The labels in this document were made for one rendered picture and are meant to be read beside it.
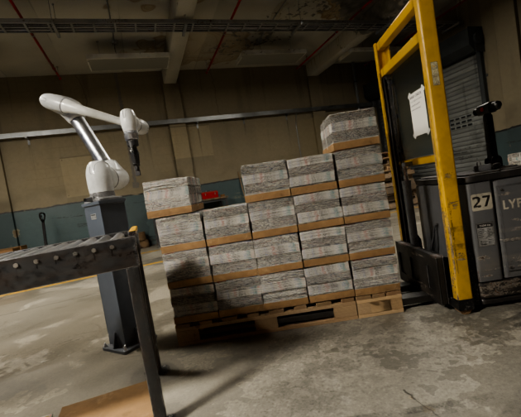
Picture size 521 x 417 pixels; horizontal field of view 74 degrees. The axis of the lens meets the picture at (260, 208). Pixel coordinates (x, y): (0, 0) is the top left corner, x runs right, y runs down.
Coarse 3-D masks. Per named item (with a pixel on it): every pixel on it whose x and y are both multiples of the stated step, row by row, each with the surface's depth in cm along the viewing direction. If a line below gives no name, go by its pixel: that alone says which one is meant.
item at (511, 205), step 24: (504, 168) 208; (432, 192) 238; (480, 192) 197; (504, 192) 197; (432, 216) 244; (480, 216) 198; (504, 216) 197; (480, 240) 198; (504, 240) 198; (480, 264) 199; (504, 264) 200; (480, 288) 200; (504, 288) 199
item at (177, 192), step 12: (156, 180) 212; (168, 180) 212; (180, 180) 212; (192, 180) 226; (144, 192) 214; (156, 192) 213; (168, 192) 213; (180, 192) 213; (192, 192) 222; (156, 204) 214; (168, 204) 214; (180, 204) 214; (168, 216) 216
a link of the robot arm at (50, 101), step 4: (44, 96) 232; (48, 96) 231; (52, 96) 231; (56, 96) 231; (60, 96) 233; (64, 96) 241; (40, 100) 233; (44, 100) 231; (48, 100) 230; (52, 100) 230; (56, 100) 230; (60, 100) 230; (44, 104) 233; (48, 104) 231; (52, 104) 230; (56, 104) 230; (48, 108) 235; (52, 108) 233; (56, 108) 232; (56, 112) 238; (60, 112) 235
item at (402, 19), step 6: (408, 6) 202; (402, 12) 210; (408, 12) 204; (414, 12) 204; (396, 18) 219; (402, 18) 212; (408, 18) 211; (396, 24) 221; (402, 24) 218; (390, 30) 230; (396, 30) 225; (384, 36) 243; (390, 36) 235; (378, 42) 254; (384, 42) 244; (390, 42) 246; (378, 48) 256; (384, 48) 255
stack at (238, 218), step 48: (336, 192) 213; (192, 240) 215; (288, 240) 214; (336, 240) 215; (192, 288) 218; (240, 288) 217; (288, 288) 216; (336, 288) 216; (192, 336) 219; (240, 336) 218
